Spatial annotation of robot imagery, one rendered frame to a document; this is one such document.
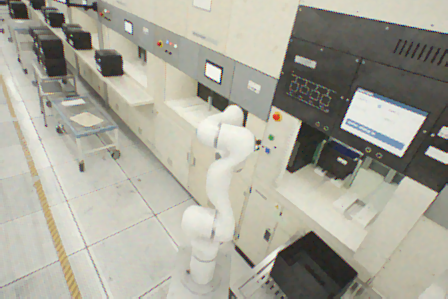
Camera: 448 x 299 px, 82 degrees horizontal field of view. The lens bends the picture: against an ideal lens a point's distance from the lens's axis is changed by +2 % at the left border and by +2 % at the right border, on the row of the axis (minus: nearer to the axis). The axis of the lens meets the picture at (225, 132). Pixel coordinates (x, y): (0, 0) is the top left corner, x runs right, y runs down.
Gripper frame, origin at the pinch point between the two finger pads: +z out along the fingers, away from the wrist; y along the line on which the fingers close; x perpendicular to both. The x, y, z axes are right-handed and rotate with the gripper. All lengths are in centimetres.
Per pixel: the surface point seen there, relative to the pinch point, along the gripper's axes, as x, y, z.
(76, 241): -120, -86, -92
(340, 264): -31, 69, -4
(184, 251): -44, 12, -57
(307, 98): 33.5, 15.1, 12.3
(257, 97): 20.7, -17.5, 11.6
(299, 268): -43, 55, -13
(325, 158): -18, 22, 54
